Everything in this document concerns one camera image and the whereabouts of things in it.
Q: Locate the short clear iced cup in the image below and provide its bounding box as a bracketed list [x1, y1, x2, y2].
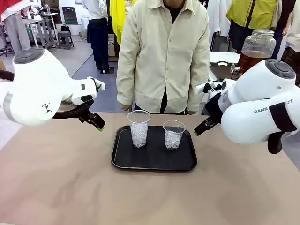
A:
[163, 120, 186, 150]

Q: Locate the black handled tray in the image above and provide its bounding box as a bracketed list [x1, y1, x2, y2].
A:
[209, 61, 239, 82]

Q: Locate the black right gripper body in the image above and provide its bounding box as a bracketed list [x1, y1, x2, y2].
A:
[207, 92, 223, 124]

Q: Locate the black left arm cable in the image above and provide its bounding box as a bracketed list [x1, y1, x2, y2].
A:
[0, 69, 96, 120]

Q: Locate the tall clear iced cup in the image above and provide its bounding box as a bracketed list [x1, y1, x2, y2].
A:
[127, 109, 151, 148]

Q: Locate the glass tea dispenser jar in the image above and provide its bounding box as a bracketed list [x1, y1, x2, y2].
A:
[230, 28, 277, 77]

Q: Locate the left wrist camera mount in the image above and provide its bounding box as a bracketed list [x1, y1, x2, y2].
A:
[88, 76, 106, 92]

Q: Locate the mannequin with yellow scarf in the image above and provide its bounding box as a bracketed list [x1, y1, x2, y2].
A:
[109, 0, 136, 45]

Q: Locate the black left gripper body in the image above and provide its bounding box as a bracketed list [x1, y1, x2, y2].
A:
[78, 112, 94, 124]

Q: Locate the mannequin in navy skirt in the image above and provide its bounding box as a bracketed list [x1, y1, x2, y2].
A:
[82, 0, 111, 74]

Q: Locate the person in cream top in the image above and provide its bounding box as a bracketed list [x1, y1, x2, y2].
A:
[280, 0, 300, 86]

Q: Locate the person in cream shirt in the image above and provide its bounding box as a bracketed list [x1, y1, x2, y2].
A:
[116, 0, 210, 115]

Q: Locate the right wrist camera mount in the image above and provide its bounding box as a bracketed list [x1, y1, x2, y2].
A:
[195, 80, 227, 94]

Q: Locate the dark framed board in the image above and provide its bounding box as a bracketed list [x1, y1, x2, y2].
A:
[61, 7, 79, 25]

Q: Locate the white workshop desk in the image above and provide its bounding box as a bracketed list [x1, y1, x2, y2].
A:
[22, 12, 59, 50]

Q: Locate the grey plastic stool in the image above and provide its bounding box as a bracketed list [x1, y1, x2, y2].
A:
[57, 31, 75, 50]

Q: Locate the brown cardboard box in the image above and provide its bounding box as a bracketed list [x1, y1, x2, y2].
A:
[108, 34, 119, 62]

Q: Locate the white side table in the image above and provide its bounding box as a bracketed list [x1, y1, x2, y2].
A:
[208, 52, 242, 83]

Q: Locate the black arm strap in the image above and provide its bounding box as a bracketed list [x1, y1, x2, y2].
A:
[269, 102, 298, 133]

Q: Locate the black plastic serving tray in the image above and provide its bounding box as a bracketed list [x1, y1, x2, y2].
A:
[110, 125, 198, 172]

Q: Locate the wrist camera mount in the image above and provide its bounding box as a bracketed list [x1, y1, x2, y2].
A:
[195, 80, 227, 94]
[88, 76, 106, 92]

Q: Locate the person in grey trousers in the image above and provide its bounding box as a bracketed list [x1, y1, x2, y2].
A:
[1, 0, 31, 56]

